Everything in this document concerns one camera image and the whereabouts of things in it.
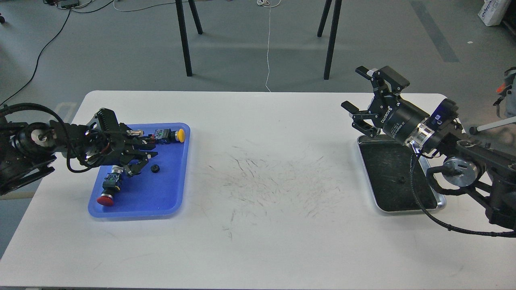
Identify black table leg left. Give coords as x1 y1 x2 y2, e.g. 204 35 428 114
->
175 0 203 77

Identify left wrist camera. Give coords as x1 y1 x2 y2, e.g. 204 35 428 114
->
91 108 144 138

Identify white cable on floor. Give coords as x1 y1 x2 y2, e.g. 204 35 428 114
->
113 0 282 92

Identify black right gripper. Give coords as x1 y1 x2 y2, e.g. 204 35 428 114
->
341 66 432 145

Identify black table leg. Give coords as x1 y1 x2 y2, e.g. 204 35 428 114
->
317 0 343 80
175 0 203 77

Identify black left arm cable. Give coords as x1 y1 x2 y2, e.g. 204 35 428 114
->
0 103 97 174

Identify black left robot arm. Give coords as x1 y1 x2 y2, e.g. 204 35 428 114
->
0 103 157 195

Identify black table leg right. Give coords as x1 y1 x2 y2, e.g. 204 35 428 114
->
317 0 343 80

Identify black cable on floor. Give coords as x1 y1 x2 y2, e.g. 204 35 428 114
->
0 0 115 108

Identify yellow push button part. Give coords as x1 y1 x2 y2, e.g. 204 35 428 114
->
148 128 186 144

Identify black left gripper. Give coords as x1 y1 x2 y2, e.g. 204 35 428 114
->
83 129 158 177

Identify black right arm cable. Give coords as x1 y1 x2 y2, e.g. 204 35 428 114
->
409 153 516 237

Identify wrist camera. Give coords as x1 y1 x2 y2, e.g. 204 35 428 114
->
426 99 462 134
91 108 144 138

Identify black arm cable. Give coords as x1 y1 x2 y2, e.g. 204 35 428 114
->
409 153 516 237
0 103 97 174

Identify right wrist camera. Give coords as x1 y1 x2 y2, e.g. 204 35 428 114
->
426 99 462 134

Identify blue plastic tray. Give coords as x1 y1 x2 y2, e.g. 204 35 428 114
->
88 122 190 220

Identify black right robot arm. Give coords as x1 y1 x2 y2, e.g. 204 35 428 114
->
341 66 515 238

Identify silver metal tray black mat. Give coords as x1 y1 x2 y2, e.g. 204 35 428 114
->
357 135 447 214

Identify red push button part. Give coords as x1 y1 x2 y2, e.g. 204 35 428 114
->
96 166 124 206

